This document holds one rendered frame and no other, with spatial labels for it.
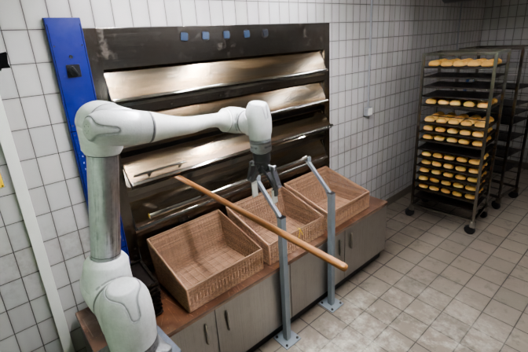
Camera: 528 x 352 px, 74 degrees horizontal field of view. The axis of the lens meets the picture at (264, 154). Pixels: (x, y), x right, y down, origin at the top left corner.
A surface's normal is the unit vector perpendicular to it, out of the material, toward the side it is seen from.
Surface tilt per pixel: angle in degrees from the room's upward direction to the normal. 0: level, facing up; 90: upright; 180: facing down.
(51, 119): 90
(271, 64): 70
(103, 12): 90
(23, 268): 90
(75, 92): 90
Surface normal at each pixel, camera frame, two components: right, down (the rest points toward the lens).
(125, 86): 0.59, -0.14
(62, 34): 0.65, 0.20
